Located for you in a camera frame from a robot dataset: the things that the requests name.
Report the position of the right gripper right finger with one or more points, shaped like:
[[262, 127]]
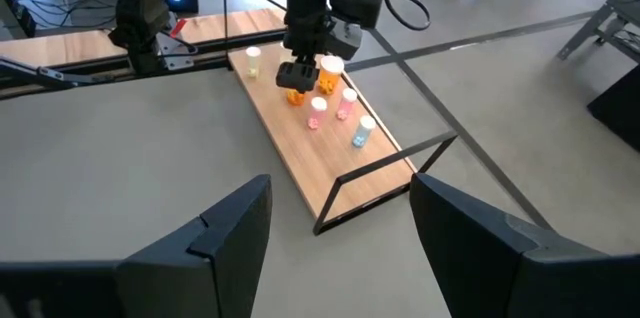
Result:
[[475, 258]]

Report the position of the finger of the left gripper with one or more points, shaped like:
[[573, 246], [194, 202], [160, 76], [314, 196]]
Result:
[[309, 77], [288, 77]]

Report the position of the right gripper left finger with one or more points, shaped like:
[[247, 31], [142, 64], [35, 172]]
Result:
[[225, 258]]

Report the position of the pink pill bottle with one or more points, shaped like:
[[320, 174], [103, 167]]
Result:
[[346, 103], [316, 112]]

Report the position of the small clear pill bottle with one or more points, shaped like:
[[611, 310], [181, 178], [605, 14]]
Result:
[[253, 61]]

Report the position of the blue pill bottle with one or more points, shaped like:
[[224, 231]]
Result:
[[363, 130]]

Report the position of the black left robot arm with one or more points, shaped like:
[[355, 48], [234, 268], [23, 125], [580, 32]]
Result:
[[140, 8]]

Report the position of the grey table mat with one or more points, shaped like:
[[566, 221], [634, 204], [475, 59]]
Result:
[[150, 158]]

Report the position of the black cabinet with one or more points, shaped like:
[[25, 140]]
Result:
[[620, 108]]

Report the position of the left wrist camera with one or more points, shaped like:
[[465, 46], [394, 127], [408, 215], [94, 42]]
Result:
[[345, 40]]

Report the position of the black aluminium rig frame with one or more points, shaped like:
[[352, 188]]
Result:
[[210, 60]]

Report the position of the wooden shelf with black frame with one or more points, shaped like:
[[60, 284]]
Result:
[[320, 163]]

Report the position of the grey metal desk frame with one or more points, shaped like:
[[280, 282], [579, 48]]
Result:
[[600, 23]]

